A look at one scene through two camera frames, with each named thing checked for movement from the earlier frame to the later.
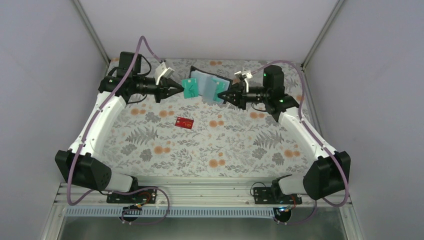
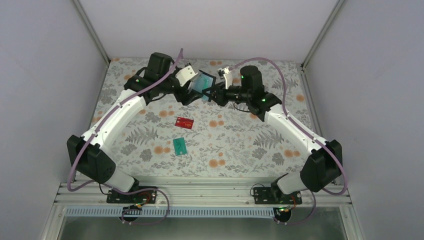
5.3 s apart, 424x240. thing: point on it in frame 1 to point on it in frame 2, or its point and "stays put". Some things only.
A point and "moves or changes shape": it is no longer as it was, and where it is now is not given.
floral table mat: [180, 137] stays put
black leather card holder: [210, 85] stays put
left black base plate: [145, 196] stays put
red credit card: [184, 122] stays put
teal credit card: [190, 87] moves or changes shape
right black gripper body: [242, 96] to [222, 100]
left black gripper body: [162, 88] to [179, 96]
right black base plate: [263, 195] stays put
